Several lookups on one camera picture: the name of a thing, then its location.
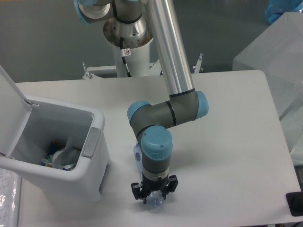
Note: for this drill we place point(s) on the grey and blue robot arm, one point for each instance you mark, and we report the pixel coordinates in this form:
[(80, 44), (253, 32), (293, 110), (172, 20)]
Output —
[(133, 23)]

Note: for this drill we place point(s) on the translucent white plastic box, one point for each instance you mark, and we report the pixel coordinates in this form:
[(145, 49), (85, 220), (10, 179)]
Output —
[(278, 52)]

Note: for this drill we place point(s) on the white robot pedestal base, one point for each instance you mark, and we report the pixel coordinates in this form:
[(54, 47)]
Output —
[(128, 63)]

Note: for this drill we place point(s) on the black device at edge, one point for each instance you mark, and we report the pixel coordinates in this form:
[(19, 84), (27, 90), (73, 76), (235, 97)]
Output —
[(295, 203)]

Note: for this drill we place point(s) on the clear plastic sheet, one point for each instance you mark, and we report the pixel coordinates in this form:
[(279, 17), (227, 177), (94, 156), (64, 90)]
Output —
[(10, 189)]

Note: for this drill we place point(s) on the clear plastic water bottle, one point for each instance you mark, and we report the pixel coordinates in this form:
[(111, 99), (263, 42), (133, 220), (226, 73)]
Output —
[(155, 200)]

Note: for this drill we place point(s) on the white trash can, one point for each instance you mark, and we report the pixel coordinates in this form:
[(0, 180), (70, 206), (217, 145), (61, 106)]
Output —
[(28, 125)]

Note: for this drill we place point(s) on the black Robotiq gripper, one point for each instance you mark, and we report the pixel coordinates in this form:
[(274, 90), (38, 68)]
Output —
[(166, 186)]

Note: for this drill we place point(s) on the white tissue wrapper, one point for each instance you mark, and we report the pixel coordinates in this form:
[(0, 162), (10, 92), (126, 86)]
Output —
[(64, 159)]

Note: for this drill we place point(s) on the blue yellow snack wrapper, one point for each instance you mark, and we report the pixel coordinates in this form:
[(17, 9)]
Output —
[(54, 147)]

